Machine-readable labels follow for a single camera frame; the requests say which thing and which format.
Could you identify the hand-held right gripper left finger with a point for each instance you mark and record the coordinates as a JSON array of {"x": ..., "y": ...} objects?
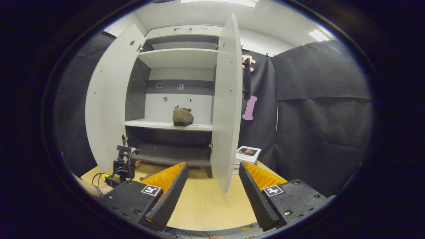
[{"x": 169, "y": 199}]

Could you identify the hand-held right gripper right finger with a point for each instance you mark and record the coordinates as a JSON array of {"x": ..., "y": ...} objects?
[{"x": 257, "y": 199}]

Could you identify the grey cabinet door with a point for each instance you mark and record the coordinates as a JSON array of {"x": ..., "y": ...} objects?
[
  {"x": 227, "y": 99},
  {"x": 109, "y": 99}
]

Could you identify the brown fuzzy shoe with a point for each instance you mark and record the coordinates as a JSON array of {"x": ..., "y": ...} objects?
[{"x": 182, "y": 116}]

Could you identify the grey shoe cabinet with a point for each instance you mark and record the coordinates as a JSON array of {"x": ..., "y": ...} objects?
[{"x": 179, "y": 58}]

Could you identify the grey cabinet drawer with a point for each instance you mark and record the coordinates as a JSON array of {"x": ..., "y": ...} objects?
[{"x": 196, "y": 31}]

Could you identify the white printed box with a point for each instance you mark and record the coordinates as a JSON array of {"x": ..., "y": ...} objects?
[{"x": 247, "y": 156}]

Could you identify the black backdrop cloth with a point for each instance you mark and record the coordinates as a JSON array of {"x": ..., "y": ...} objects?
[
  {"x": 262, "y": 126},
  {"x": 325, "y": 132},
  {"x": 73, "y": 109}
]

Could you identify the small ceiling light panel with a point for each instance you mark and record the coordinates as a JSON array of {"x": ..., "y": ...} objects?
[{"x": 318, "y": 35}]

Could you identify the large ceiling light panel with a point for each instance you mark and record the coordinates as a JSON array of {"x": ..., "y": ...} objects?
[{"x": 219, "y": 2}]

